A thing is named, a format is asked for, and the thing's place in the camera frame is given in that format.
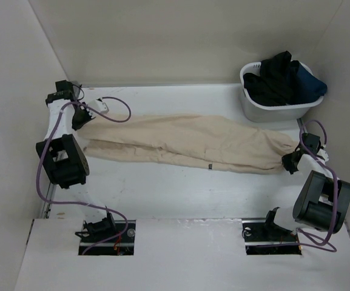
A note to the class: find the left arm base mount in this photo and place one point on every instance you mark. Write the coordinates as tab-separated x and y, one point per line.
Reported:
122	245

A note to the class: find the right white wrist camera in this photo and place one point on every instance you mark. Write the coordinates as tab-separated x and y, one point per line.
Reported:
322	154

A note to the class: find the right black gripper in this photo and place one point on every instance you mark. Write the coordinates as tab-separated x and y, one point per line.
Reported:
286	161

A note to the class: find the black garment in basket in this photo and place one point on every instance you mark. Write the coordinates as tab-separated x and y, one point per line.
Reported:
271	87

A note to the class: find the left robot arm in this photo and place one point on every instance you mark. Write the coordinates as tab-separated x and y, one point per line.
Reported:
65	164

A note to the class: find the dark blue garment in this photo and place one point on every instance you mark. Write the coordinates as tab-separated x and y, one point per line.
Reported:
306	87

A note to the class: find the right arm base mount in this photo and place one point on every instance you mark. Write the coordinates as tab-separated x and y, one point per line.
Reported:
262	240

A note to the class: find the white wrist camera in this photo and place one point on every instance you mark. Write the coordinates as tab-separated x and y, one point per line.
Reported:
99	105
322	154

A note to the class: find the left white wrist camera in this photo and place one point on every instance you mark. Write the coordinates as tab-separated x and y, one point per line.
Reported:
99	105

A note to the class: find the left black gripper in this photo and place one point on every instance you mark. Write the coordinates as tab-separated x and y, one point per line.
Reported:
76	125

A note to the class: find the beige trousers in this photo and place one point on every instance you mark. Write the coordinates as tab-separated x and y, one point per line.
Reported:
198	141

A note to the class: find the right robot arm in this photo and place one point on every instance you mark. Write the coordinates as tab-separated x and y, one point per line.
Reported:
324	199

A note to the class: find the white laundry basket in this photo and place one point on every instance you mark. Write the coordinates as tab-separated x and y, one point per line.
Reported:
259	113

